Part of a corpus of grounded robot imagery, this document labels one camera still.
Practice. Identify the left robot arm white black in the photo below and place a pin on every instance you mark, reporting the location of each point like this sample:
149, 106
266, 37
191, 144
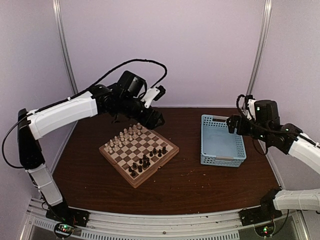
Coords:
123, 97

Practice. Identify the left aluminium frame post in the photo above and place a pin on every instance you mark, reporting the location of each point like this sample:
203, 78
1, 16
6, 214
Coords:
57, 11

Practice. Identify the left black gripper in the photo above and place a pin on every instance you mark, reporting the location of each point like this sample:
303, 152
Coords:
152, 124

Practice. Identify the row of white chess pieces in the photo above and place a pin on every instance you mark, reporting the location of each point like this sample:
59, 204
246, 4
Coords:
126, 139

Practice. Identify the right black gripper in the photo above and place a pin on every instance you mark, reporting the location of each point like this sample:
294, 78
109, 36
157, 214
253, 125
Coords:
234, 118

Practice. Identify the wooden chess board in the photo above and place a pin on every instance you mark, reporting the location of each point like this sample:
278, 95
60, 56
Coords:
122, 160

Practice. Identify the aluminium frame post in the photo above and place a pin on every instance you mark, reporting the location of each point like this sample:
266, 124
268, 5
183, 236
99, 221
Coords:
57, 11
263, 36

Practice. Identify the light blue plastic basket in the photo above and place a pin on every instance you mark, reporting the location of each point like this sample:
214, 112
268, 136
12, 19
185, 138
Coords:
218, 146

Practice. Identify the front aluminium rail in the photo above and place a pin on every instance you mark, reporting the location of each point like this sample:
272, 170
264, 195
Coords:
225, 225

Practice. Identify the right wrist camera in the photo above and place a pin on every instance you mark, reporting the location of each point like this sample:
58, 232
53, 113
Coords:
249, 107

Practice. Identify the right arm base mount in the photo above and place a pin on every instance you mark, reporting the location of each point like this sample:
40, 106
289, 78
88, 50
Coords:
252, 216

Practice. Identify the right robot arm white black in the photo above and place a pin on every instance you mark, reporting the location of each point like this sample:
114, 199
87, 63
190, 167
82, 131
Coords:
260, 120

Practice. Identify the right aluminium frame post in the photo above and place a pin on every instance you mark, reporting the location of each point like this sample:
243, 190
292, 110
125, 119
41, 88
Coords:
263, 36

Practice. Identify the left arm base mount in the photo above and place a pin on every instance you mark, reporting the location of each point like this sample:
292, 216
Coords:
70, 216

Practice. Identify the eleventh dark chess piece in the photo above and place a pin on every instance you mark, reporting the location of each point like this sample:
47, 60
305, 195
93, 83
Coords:
164, 150

